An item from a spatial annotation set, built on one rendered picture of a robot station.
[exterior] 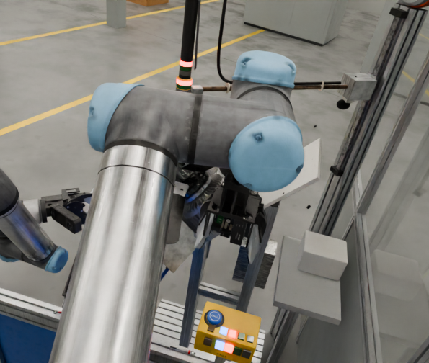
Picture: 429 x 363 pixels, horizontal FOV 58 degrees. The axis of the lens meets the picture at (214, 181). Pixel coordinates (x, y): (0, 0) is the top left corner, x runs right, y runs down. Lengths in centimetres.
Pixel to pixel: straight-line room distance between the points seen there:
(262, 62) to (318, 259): 115
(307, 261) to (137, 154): 125
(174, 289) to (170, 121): 217
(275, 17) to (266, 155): 813
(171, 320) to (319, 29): 682
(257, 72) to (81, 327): 32
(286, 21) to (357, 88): 706
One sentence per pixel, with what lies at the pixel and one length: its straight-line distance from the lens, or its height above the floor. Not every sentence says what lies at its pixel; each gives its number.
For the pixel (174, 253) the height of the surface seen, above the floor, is 98.
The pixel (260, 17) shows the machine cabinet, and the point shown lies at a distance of 862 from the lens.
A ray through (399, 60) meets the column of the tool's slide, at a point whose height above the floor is 165.
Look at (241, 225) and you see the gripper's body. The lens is 57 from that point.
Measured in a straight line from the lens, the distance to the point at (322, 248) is 156.
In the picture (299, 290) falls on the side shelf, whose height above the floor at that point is 86.
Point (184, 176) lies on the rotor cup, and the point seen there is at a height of 121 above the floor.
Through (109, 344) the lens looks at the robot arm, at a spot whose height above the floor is 171.
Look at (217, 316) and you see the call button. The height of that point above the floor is 108.
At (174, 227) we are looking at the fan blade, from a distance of 116.
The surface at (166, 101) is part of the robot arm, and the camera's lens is 39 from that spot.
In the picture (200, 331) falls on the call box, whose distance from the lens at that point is 108.
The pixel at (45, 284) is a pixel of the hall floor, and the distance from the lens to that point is 259.
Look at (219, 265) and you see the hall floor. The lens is 269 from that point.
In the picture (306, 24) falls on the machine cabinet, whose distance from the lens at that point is 828.
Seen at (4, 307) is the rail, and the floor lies 83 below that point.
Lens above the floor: 198
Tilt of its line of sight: 35 degrees down
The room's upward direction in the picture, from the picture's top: 10 degrees clockwise
